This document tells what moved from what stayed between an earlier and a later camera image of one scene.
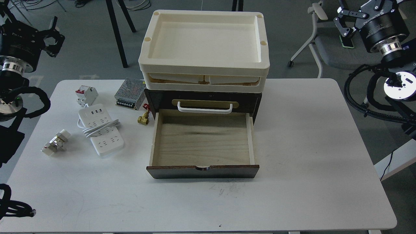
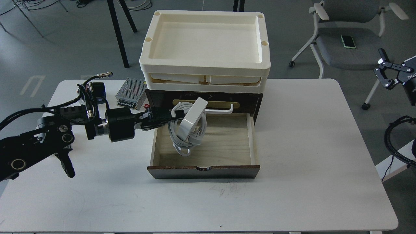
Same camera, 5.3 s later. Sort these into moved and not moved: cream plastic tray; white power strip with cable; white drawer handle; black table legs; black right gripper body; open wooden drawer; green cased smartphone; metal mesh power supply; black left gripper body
Moved: black left gripper body; black right gripper body; white power strip with cable
Not moved: metal mesh power supply; white drawer handle; green cased smartphone; open wooden drawer; cream plastic tray; black table legs
